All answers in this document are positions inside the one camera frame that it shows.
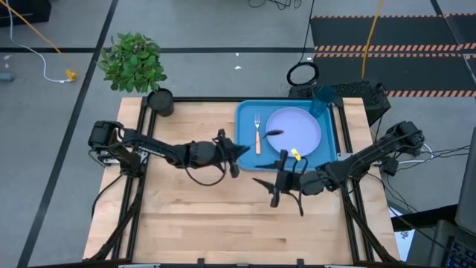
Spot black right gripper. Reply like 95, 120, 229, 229
252, 149, 304, 208

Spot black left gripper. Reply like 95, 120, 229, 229
214, 129, 251, 179

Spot fork with orange handle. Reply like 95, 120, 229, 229
254, 113, 263, 156

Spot spoon with blue handle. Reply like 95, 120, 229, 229
248, 129, 286, 148

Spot lavender plate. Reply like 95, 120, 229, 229
265, 106, 322, 158

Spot teal faceted cup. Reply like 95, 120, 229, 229
308, 85, 337, 119

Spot blue plastic tray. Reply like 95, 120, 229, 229
234, 99, 338, 172

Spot black plant pot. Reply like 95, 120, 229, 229
147, 88, 175, 118

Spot black perforated computer tower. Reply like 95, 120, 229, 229
289, 80, 392, 126

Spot green leafy plant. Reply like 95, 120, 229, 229
97, 31, 168, 94

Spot black desk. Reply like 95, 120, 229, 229
390, 203, 459, 232

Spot grey monitor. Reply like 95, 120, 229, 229
455, 126, 476, 235

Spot black hazard striped floor mat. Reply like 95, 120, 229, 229
310, 13, 476, 98

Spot black keyboard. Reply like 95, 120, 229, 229
427, 219, 476, 268

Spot black case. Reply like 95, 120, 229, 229
0, 0, 52, 28

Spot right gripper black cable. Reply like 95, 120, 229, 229
292, 155, 310, 217

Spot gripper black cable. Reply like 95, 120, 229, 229
292, 155, 310, 217
184, 138, 228, 187

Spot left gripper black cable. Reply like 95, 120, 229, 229
184, 138, 228, 187

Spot black aluminium table frame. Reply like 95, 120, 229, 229
89, 95, 401, 268

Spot black hanging cable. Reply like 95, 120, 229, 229
286, 0, 320, 87

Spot yellow hanging cable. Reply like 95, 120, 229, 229
361, 0, 385, 80

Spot yellow floor cable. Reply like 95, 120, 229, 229
0, 0, 78, 82

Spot white floor cable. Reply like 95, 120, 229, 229
5, 0, 70, 83

